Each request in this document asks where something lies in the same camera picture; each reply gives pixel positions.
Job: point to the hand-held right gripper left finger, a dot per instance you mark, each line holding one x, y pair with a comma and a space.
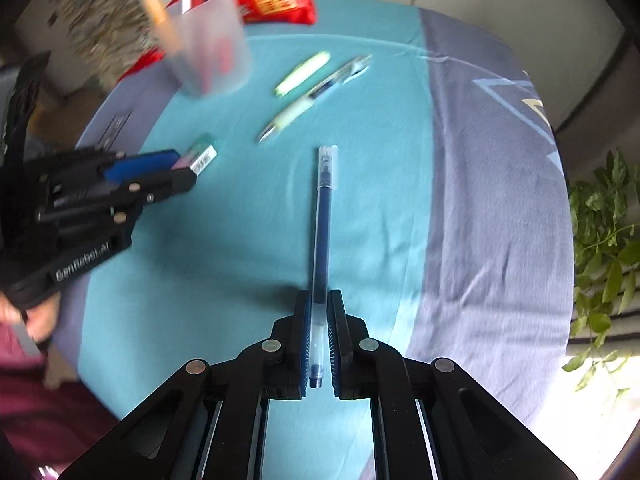
299, 340

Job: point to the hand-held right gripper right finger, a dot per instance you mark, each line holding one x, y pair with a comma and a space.
335, 340

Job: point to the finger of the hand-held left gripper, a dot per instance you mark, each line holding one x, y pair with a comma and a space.
140, 165
165, 185

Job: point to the pink and green eraser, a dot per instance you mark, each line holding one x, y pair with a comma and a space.
202, 152

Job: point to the translucent plastic cup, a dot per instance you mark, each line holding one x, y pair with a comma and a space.
215, 60

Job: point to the clear blue ink gel pen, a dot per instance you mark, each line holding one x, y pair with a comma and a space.
322, 210

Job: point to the person's left hand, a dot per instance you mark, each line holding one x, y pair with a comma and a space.
45, 317

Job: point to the blue and grey tablecloth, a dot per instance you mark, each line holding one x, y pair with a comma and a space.
225, 260

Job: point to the red tassel ornament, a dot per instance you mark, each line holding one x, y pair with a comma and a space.
142, 62

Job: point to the tall pile of papers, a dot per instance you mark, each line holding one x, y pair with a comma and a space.
85, 20

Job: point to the person's maroon clothing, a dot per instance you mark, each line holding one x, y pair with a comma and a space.
45, 410

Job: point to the white clear-tip pen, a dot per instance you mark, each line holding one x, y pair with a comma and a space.
300, 107

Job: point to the light green highlighter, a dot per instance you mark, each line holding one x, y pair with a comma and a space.
302, 72

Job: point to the green leafy plant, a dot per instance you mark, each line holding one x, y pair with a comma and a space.
605, 240

